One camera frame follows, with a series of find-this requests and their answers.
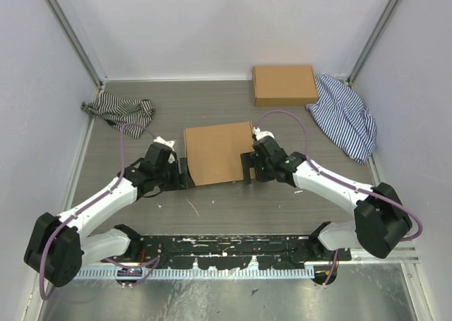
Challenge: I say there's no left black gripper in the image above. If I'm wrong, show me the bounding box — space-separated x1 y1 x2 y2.
155 157 196 192

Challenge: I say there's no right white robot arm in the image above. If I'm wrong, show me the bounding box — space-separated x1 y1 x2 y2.
240 136 412 261

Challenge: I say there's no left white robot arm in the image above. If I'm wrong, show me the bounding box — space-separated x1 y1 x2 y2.
24 137 194 287

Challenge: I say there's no folded brown cardboard box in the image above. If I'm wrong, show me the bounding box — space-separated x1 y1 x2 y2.
252 65 319 107

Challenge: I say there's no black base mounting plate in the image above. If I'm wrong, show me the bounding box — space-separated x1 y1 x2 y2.
114 235 334 270

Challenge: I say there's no black white striped cloth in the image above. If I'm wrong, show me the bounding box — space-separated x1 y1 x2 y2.
81 90 155 139

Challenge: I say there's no blue white striped cloth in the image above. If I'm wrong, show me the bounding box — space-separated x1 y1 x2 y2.
306 75 377 164

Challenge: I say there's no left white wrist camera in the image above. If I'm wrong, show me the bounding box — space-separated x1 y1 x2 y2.
153 136 177 164

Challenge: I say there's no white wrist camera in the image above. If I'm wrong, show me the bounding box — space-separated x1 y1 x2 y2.
251 127 275 142
153 136 177 164

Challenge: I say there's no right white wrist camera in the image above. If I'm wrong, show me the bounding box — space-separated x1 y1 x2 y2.
251 127 275 142

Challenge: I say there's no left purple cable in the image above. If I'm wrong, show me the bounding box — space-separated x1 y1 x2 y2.
39 123 162 301

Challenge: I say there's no grey slotted cable duct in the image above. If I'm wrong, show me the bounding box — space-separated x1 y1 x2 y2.
76 265 315 281

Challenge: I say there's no left aluminium frame post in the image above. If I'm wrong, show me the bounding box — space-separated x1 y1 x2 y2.
44 0 105 89

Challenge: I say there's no aluminium frame post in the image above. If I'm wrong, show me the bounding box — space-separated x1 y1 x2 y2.
44 0 105 89
346 0 402 87

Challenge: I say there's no aluminium rail front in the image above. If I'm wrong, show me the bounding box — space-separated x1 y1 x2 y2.
350 241 420 265

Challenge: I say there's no right aluminium frame post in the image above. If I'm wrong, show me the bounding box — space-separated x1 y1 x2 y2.
346 0 402 87

